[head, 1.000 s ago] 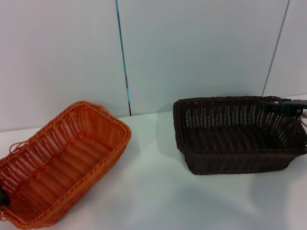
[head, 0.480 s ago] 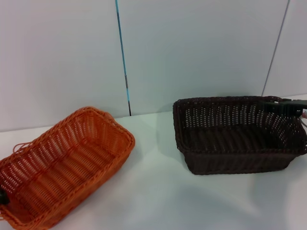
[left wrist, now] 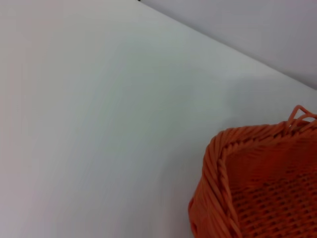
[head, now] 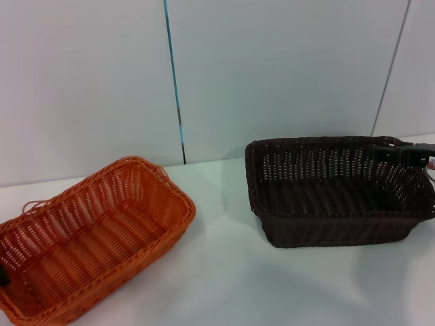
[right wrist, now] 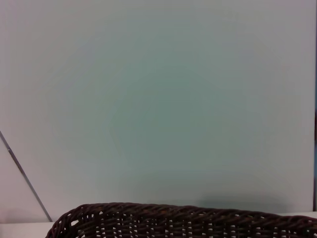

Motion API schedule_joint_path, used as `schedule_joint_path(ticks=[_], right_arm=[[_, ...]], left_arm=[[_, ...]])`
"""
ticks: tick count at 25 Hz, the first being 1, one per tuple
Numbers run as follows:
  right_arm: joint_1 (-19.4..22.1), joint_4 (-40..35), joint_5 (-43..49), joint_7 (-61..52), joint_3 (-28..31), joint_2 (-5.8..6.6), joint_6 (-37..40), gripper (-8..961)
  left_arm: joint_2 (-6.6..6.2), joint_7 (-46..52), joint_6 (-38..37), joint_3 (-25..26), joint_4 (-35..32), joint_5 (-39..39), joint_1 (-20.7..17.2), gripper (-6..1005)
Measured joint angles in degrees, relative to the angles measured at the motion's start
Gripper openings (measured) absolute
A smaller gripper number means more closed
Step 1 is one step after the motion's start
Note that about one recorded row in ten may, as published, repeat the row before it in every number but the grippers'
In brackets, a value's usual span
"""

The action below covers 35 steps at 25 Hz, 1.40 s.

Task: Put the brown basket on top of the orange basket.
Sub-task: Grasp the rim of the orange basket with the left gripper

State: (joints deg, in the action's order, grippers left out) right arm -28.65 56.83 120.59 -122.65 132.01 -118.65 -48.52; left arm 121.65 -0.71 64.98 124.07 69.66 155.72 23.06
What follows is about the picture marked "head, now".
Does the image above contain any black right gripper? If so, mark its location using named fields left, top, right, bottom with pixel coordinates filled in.
left=365, top=144, right=435, bottom=169

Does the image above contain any orange woven plastic basket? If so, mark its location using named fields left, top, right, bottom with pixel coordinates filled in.
left=0, top=155, right=197, bottom=326

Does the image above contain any dark brown woven basket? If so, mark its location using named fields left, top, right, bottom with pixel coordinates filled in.
left=244, top=134, right=435, bottom=249

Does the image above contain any gray wall seam strip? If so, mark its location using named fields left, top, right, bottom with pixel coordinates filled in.
left=370, top=0, right=414, bottom=136

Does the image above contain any blue wall seam strip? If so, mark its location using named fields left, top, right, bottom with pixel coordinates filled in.
left=162, top=0, right=187, bottom=166

